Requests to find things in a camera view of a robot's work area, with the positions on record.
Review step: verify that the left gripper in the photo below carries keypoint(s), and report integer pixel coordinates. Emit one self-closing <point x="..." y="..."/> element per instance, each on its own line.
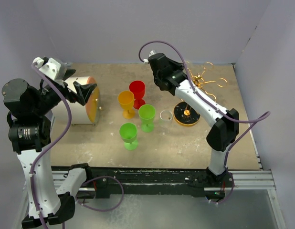
<point x="83" y="90"/>

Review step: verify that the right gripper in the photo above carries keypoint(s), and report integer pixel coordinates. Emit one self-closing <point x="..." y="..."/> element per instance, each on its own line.
<point x="178" y="66"/>

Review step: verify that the gold wine glass rack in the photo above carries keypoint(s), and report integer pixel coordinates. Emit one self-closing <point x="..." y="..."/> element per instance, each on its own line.
<point x="196" y="102"/>

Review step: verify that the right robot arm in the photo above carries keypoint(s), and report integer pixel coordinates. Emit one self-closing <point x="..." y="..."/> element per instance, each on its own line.
<point x="169" y="76"/>

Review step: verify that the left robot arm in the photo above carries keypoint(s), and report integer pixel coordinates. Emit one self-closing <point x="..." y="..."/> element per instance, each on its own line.
<point x="30" y="136"/>

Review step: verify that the clear wine glass standing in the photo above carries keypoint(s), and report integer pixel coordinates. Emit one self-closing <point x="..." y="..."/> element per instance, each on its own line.
<point x="165" y="122"/>

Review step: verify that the red plastic goblet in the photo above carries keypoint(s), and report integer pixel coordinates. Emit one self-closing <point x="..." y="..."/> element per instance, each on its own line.
<point x="138" y="89"/>

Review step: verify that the white cylinder with orange lid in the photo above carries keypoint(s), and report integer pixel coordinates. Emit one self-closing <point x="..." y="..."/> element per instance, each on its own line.
<point x="81" y="115"/>

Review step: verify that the orange plastic goblet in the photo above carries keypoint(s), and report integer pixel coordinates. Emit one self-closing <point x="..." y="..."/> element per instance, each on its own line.
<point x="126" y="100"/>

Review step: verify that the green goblet rear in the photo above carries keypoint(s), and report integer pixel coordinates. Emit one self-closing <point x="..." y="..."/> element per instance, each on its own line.
<point x="147" y="114"/>

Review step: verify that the green goblet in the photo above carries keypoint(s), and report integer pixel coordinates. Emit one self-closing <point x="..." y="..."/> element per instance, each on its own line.
<point x="128" y="133"/>
<point x="147" y="114"/>

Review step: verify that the green goblet front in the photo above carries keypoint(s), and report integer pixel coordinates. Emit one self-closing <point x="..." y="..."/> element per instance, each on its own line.
<point x="128" y="133"/>

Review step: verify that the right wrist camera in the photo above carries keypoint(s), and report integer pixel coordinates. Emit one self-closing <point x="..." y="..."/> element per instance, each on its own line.
<point x="151" y="53"/>

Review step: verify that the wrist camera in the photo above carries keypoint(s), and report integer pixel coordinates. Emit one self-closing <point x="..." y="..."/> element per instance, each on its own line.
<point x="50" y="67"/>
<point x="151" y="53"/>

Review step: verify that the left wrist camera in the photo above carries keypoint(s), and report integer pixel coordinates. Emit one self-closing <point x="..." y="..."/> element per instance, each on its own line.
<point x="50" y="67"/>

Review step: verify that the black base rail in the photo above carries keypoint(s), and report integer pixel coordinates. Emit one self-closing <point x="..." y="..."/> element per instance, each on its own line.
<point x="156" y="181"/>

